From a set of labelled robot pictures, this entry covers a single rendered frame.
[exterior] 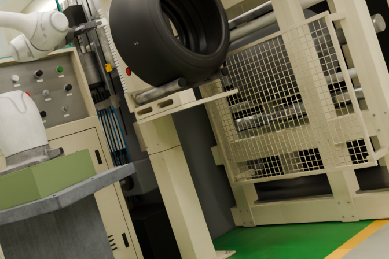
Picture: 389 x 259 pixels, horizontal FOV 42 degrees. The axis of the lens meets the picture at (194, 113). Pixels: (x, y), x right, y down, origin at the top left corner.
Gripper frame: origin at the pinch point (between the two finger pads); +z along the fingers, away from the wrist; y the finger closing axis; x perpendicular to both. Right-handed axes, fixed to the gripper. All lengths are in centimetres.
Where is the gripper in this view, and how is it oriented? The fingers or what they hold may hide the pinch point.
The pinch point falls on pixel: (99, 23)
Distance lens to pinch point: 221.1
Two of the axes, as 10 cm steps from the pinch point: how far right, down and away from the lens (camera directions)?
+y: -6.4, 2.0, 7.4
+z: 6.5, -3.8, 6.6
